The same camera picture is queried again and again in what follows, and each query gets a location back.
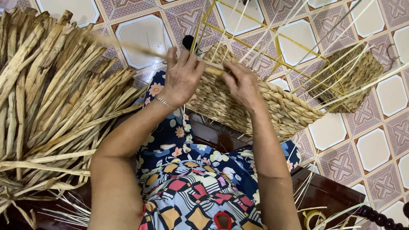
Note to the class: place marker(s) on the person's left hand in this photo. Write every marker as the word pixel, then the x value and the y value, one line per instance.
pixel 179 83

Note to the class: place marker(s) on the person's right hand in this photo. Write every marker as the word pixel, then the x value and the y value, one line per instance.
pixel 246 89

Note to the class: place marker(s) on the person's left fingers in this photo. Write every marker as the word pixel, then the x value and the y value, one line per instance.
pixel 184 60

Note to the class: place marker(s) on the person's right fingers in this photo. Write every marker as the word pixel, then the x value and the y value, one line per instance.
pixel 235 68

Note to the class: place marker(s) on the dried straw weaving strand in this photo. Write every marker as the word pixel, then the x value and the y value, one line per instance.
pixel 214 71

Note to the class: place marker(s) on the large woven straw basket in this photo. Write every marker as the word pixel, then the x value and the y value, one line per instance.
pixel 281 111

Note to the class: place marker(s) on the black round object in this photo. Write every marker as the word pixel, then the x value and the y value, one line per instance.
pixel 188 42

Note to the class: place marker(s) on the small woven straw basket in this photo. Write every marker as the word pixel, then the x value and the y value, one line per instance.
pixel 354 89

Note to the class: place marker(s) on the heap of dried straw stalks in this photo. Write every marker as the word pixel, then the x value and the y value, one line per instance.
pixel 54 95

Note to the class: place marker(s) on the colourful geometric patterned shirt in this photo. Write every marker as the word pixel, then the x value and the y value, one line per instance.
pixel 195 198

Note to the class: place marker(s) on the bundle of thin pale strips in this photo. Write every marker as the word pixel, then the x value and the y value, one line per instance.
pixel 383 76

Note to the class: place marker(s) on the dark brown wooden bench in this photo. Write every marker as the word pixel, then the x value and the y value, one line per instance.
pixel 322 191

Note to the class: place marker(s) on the clear tape roll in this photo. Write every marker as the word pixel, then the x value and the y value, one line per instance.
pixel 306 220

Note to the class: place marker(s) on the loose pale strip scraps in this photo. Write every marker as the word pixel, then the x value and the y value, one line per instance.
pixel 68 214

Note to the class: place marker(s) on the black beaded wooden rail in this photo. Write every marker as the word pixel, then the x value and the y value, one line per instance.
pixel 380 219

